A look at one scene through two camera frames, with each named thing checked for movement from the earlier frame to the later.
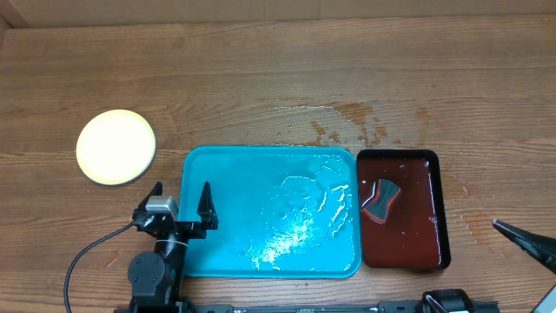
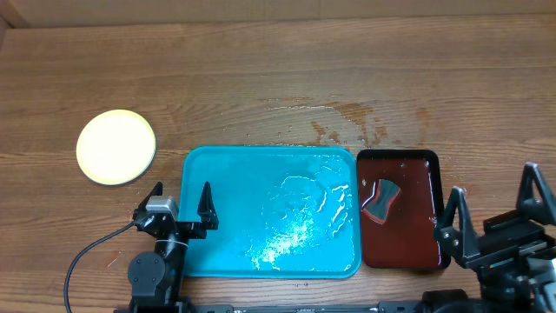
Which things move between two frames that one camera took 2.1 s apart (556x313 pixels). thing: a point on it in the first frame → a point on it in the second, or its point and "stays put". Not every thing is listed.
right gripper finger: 539,247 → 462,243
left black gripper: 192,231 stays put
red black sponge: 376,208 stays put
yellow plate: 115,147 stays put
